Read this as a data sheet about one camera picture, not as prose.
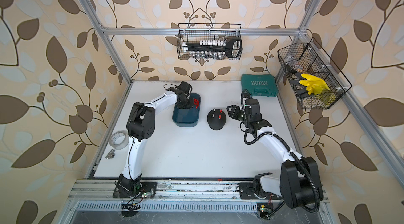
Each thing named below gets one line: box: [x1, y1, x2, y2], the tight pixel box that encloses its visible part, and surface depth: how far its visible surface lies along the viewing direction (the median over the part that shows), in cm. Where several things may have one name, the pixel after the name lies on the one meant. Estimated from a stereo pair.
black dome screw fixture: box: [206, 108, 227, 131], surface depth 95 cm
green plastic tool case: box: [240, 73, 279, 97], surface depth 115 cm
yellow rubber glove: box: [298, 73, 331, 96], surface depth 68 cm
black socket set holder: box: [181, 37, 243, 59], surface depth 86 cm
